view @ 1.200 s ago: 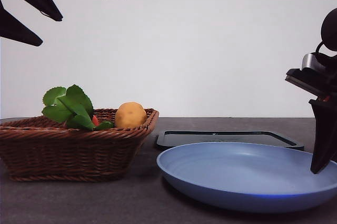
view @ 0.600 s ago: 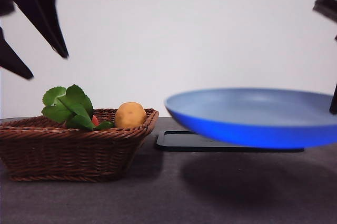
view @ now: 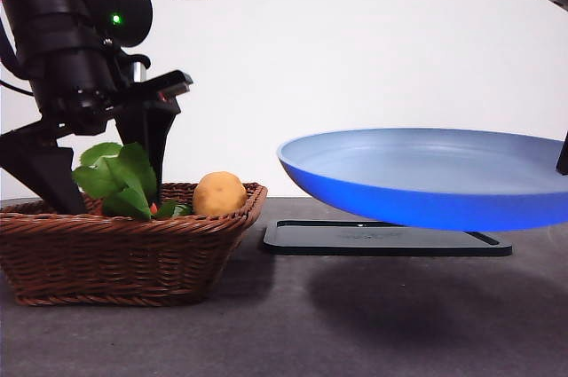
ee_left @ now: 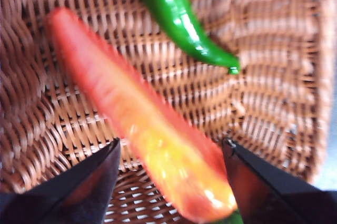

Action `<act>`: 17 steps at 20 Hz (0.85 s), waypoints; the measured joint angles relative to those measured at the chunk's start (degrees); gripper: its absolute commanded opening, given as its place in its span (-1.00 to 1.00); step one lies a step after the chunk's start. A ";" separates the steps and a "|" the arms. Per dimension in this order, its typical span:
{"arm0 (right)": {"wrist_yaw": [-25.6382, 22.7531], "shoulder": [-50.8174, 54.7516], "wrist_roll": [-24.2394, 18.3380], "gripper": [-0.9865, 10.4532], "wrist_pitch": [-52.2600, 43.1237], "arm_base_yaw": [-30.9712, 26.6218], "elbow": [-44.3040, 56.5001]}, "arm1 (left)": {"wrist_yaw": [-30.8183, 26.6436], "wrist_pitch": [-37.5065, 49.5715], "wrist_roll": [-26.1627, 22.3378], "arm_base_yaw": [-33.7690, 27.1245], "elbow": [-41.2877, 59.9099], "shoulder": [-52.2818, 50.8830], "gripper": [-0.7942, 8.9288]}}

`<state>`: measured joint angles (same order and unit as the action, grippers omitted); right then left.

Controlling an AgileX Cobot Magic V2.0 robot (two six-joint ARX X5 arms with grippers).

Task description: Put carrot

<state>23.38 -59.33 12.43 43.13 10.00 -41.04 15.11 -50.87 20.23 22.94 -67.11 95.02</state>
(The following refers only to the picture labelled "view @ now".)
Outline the black rectangular tray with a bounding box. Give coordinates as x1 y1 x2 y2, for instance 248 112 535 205
262 219 513 257

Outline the blue round plate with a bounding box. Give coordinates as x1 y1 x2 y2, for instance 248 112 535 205
275 127 568 232

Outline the small green vegetable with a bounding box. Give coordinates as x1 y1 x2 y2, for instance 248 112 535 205
155 200 194 219

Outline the brown wicker basket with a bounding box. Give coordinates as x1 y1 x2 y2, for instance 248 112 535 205
0 181 269 307

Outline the orange carrot with green leaves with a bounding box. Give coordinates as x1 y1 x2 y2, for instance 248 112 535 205
72 141 161 221

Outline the yellow-brown potato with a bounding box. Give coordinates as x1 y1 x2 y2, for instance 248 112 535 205
192 171 248 217

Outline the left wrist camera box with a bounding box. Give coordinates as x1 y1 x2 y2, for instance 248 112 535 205
148 69 194 103

